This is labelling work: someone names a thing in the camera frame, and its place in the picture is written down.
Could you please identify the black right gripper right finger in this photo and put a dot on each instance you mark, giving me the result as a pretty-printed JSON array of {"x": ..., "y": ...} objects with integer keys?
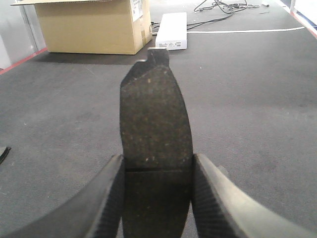
[{"x": 222, "y": 210}]

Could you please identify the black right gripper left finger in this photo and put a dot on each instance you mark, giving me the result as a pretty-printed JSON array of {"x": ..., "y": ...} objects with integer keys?
[{"x": 94, "y": 212}]

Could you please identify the dark conveyor belt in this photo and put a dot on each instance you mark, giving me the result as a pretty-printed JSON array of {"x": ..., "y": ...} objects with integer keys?
[{"x": 215, "y": 141}]

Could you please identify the long white box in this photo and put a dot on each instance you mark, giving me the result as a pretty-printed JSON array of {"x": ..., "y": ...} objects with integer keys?
[{"x": 172, "y": 33}]

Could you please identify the cardboard box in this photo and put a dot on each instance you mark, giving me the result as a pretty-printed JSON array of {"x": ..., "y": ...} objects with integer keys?
[{"x": 121, "y": 27}]

